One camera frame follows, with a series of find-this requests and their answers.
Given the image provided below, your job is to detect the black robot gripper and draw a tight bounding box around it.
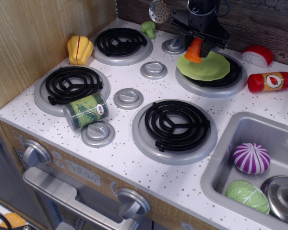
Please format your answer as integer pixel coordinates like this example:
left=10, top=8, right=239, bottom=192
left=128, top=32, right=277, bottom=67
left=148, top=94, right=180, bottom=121
left=170, top=10, right=229, bottom=58

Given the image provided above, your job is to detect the orange toy carrot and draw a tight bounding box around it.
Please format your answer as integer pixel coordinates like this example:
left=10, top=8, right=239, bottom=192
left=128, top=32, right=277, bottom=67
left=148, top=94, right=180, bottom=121
left=184, top=37, right=203, bottom=63

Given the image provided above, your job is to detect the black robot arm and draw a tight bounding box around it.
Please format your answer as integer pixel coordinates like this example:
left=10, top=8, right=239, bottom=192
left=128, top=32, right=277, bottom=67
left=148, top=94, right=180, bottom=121
left=170, top=0, right=230, bottom=58

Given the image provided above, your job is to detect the green toy plate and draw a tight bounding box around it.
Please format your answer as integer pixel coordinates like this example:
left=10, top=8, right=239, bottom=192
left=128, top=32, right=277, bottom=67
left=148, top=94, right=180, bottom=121
left=177, top=51, right=230, bottom=81

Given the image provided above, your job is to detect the silver stove knob back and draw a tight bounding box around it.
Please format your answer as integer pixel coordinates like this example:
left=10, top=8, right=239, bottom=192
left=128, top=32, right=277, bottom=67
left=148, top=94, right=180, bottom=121
left=161, top=36, right=186, bottom=55

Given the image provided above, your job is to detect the silver stove knob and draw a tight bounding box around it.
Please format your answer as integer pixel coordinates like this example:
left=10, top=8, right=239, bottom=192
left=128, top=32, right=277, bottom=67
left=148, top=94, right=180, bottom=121
left=140, top=61, right=168, bottom=80
left=81, top=121, right=115, bottom=148
left=161, top=36, right=186, bottom=55
left=113, top=88, right=144, bottom=110

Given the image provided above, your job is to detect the silver slotted spoon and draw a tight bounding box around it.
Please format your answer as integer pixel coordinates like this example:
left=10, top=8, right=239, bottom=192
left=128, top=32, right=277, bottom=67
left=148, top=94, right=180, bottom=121
left=148, top=0, right=170, bottom=24

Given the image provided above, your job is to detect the green toy broccoli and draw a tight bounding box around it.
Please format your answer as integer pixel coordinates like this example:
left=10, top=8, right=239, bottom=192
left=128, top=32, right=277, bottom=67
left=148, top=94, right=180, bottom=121
left=141, top=21, right=156, bottom=39

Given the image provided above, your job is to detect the silver stove knob upper middle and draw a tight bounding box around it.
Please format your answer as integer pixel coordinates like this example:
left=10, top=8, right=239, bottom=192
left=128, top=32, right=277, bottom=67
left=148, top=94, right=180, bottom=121
left=140, top=61, right=168, bottom=80

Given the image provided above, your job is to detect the back right black burner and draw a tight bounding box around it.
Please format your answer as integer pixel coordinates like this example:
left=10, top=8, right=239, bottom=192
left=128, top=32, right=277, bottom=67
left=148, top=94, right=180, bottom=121
left=175, top=54, right=247, bottom=98

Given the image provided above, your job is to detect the black burner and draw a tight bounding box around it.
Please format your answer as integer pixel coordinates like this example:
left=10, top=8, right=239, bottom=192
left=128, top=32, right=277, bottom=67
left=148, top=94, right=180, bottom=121
left=91, top=27, right=153, bottom=66
left=175, top=54, right=247, bottom=98
left=132, top=100, right=217, bottom=165
left=34, top=66, right=110, bottom=117

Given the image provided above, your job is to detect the red ketchup bottle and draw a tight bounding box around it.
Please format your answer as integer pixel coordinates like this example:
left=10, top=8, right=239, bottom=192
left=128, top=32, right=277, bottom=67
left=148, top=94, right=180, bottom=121
left=247, top=72, right=288, bottom=93

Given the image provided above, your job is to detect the back left black burner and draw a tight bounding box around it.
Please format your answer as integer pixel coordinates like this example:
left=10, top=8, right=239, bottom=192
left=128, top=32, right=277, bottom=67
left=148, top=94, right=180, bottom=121
left=91, top=27, right=153, bottom=66

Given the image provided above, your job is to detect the silver stove knob lower middle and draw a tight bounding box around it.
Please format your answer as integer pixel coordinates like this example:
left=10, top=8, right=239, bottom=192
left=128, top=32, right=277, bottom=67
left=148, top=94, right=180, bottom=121
left=113, top=88, right=144, bottom=110

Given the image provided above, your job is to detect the front right black burner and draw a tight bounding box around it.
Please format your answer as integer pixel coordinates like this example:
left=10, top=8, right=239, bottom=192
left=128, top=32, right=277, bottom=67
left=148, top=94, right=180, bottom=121
left=132, top=100, right=217, bottom=165

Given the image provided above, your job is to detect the yellow toy squash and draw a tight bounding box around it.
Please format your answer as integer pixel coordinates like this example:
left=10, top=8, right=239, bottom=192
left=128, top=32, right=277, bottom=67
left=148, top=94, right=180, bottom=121
left=67, top=35, right=94, bottom=65

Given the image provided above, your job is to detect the green pickle can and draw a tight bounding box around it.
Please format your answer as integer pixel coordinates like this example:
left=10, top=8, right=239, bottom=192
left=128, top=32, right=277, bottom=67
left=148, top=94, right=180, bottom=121
left=62, top=92, right=109, bottom=130

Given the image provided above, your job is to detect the silver sink basin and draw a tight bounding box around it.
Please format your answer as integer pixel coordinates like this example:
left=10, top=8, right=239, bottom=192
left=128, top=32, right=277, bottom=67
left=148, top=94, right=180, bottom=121
left=201, top=112, right=288, bottom=230

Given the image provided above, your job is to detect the purple toy onion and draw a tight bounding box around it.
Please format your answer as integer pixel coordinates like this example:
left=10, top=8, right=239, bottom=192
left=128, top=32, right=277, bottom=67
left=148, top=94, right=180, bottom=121
left=233, top=143, right=271, bottom=175

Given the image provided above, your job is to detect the silver stove knob front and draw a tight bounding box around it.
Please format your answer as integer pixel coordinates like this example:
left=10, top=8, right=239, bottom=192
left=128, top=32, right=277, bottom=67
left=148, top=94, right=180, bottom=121
left=81, top=121, right=115, bottom=148

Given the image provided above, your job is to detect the front left black burner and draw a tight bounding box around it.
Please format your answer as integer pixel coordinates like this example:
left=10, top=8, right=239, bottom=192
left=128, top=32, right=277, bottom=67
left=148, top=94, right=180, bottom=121
left=34, top=66, right=110, bottom=117

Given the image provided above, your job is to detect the green toy cabbage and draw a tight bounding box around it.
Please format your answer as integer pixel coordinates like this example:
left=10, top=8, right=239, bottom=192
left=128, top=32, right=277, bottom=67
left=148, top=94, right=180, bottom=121
left=225, top=180, right=270, bottom=215

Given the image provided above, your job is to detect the silver pot lid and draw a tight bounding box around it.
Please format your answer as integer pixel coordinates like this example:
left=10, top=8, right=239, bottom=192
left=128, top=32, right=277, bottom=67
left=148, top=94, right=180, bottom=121
left=261, top=176, right=288, bottom=224

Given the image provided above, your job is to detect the right oven dial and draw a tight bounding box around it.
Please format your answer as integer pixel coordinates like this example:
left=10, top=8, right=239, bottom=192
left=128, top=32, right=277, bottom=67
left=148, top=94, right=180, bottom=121
left=117, top=188, right=151, bottom=219

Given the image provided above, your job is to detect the oven dial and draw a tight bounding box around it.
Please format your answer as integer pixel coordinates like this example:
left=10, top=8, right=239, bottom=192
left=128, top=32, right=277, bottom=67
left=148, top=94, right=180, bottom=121
left=117, top=188, right=151, bottom=219
left=23, top=139, right=52, bottom=167

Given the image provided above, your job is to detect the left oven dial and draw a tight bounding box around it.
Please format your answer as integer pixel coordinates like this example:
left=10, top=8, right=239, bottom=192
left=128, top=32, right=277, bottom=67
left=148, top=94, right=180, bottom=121
left=23, top=139, right=52, bottom=167

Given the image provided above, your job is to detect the yellow object bottom left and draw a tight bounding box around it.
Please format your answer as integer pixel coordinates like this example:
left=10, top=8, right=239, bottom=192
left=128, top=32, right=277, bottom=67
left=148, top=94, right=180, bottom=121
left=4, top=213, right=27, bottom=228

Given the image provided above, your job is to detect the silver oven door handle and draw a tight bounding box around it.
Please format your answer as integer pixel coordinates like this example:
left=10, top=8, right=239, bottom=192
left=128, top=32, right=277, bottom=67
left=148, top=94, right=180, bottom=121
left=23, top=168, right=139, bottom=230

